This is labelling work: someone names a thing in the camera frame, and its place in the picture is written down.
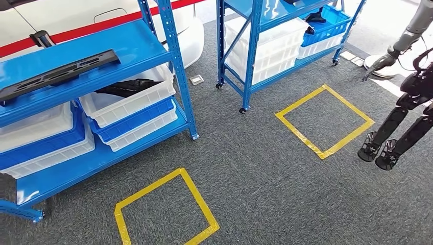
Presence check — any long black plastic part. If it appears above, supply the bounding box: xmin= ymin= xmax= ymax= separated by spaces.
xmin=0 ymin=49 xmax=122 ymax=104

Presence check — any blue metal shelf rack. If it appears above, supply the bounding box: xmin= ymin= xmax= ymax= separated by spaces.
xmin=215 ymin=0 xmax=368 ymax=115
xmin=0 ymin=0 xmax=200 ymax=225

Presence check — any small white floor box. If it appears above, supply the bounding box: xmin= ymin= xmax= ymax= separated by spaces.
xmin=188 ymin=74 xmax=206 ymax=86

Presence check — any blue plastic crate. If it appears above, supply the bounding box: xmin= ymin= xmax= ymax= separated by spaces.
xmin=88 ymin=97 xmax=176 ymax=144
xmin=0 ymin=104 xmax=87 ymax=172
xmin=299 ymin=5 xmax=353 ymax=48

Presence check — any yellow floor tape square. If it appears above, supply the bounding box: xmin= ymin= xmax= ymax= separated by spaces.
xmin=114 ymin=167 xmax=221 ymax=245

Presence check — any large white plastic crate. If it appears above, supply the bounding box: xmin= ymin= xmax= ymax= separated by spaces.
xmin=223 ymin=16 xmax=309 ymax=86

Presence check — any white floor plate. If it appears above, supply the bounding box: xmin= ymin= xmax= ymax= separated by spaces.
xmin=339 ymin=50 xmax=365 ymax=67

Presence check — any red barrier belt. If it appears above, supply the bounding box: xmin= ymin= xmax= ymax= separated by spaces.
xmin=51 ymin=0 xmax=206 ymax=44
xmin=0 ymin=36 xmax=35 ymax=59

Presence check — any white round stand base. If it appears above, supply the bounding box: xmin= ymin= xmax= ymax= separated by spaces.
xmin=363 ymin=54 xmax=397 ymax=80

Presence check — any black hanging humanoid robot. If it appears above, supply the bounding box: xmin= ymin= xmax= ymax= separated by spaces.
xmin=357 ymin=46 xmax=433 ymax=172

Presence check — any white floor strip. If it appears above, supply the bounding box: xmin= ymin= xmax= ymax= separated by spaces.
xmin=369 ymin=78 xmax=433 ymax=110

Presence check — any white car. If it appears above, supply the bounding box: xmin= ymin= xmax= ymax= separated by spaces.
xmin=0 ymin=0 xmax=206 ymax=70

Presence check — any black chrome barrier post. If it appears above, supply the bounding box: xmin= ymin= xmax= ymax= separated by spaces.
xmin=29 ymin=30 xmax=57 ymax=49

